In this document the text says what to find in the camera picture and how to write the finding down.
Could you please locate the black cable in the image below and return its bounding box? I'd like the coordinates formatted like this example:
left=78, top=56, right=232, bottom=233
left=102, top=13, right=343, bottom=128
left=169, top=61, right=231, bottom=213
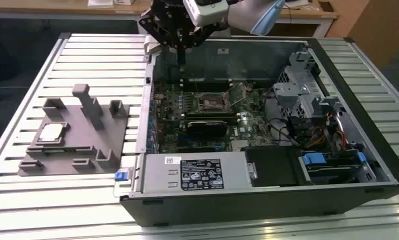
left=267, top=117, right=303, bottom=147

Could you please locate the wooden cabinet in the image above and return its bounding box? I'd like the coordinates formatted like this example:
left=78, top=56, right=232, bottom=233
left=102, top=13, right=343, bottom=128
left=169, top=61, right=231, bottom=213
left=327, top=0, right=399, bottom=72

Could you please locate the CPU socket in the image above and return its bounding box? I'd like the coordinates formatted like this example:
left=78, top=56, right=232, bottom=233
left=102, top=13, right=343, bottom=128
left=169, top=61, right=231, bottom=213
left=193, top=92, right=236, bottom=113

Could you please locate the black plastic shroud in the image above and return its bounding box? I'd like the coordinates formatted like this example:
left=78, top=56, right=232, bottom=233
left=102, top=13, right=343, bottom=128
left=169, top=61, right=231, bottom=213
left=243, top=146, right=303, bottom=188

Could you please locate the green RAM stick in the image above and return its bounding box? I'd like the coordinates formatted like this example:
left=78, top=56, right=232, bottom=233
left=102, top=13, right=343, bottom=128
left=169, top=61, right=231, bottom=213
left=42, top=147, right=77, bottom=153

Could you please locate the small black desk device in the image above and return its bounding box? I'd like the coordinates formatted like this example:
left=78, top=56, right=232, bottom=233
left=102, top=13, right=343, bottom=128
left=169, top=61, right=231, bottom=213
left=319, top=0, right=335, bottom=13

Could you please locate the wooden desk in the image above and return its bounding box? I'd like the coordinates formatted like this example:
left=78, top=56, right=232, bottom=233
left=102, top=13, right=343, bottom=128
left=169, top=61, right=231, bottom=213
left=0, top=0, right=340, bottom=35

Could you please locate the silver chipset heat sink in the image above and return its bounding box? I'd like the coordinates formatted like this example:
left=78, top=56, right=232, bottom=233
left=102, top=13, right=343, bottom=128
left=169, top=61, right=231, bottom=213
left=231, top=139, right=249, bottom=151

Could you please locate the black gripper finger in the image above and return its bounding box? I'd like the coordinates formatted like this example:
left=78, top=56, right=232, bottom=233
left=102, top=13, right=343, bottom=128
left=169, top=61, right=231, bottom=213
left=137, top=9, right=184, bottom=67
left=181, top=21, right=221, bottom=67

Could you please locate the silver CPU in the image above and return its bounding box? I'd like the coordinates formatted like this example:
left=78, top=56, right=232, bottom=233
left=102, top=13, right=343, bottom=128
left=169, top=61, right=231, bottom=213
left=38, top=123, right=66, bottom=142

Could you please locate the metal locking lever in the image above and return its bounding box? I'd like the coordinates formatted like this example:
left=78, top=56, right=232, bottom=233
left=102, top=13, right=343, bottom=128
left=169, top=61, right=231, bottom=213
left=231, top=92, right=253, bottom=111

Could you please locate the green motherboard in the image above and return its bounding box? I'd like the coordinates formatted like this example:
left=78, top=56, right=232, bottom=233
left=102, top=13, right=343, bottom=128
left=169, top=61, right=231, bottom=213
left=151, top=81, right=277, bottom=154

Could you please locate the black graphics card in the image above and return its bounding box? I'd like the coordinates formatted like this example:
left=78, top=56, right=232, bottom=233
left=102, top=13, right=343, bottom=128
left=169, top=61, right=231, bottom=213
left=184, top=120, right=228, bottom=138

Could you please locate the black PC case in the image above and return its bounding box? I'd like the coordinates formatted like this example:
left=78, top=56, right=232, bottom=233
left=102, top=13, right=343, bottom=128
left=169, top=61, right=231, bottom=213
left=118, top=34, right=399, bottom=228

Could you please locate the metal drive cage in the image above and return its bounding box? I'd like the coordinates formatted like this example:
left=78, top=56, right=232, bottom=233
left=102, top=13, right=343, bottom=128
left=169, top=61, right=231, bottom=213
left=272, top=51, right=345, bottom=121

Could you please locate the metal socket cover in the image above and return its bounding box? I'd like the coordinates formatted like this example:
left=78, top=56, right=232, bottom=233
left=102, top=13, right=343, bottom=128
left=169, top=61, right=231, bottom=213
left=225, top=82, right=255, bottom=101

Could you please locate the white paper stack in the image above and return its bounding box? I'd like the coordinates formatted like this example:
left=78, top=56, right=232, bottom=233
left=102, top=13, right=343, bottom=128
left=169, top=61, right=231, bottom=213
left=86, top=0, right=114, bottom=9

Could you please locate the black RAM slot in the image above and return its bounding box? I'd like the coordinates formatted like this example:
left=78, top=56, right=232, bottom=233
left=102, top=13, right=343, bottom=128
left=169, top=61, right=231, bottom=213
left=180, top=77, right=232, bottom=82
left=181, top=86, right=231, bottom=92
left=181, top=83, right=232, bottom=88
left=180, top=80, right=232, bottom=85
left=184, top=116, right=239, bottom=124
left=184, top=112, right=237, bottom=118

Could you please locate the grey parts rack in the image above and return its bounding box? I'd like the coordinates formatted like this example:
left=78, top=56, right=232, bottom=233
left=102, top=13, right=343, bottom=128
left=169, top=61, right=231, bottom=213
left=16, top=83, right=131, bottom=177

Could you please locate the blue disk carrier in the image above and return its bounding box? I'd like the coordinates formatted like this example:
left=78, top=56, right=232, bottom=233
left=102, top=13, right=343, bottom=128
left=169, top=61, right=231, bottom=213
left=301, top=152, right=327, bottom=166

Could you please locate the grey power supply unit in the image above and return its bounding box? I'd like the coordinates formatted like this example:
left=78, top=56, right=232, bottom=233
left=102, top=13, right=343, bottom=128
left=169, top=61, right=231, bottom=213
left=139, top=152, right=256, bottom=195

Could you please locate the red yellow wire bundle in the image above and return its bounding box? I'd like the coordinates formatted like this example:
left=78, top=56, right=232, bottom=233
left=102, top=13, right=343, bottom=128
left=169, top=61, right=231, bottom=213
left=304, top=112, right=349, bottom=152

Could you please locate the blue case latch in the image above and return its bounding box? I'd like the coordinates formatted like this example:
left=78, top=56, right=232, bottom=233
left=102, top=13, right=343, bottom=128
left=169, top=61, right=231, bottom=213
left=113, top=169, right=129, bottom=182

